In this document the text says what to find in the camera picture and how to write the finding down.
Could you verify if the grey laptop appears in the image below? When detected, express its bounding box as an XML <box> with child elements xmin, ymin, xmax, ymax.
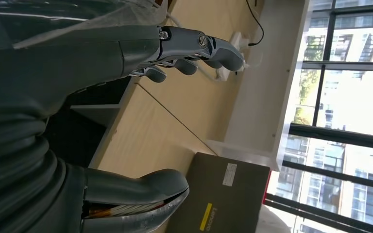
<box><xmin>165</xmin><ymin>152</ymin><xmax>271</xmax><ymax>233</ymax></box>

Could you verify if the grey power cable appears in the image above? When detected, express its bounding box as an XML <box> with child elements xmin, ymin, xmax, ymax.
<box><xmin>164</xmin><ymin>12</ymin><xmax>182</xmax><ymax>28</ymax></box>

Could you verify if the thin black cable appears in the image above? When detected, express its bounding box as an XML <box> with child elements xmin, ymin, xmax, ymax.
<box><xmin>245</xmin><ymin>0</ymin><xmax>265</xmax><ymax>47</ymax></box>

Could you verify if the white power strip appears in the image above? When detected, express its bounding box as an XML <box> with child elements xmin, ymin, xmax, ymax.
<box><xmin>215</xmin><ymin>31</ymin><xmax>249</xmax><ymax>82</ymax></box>

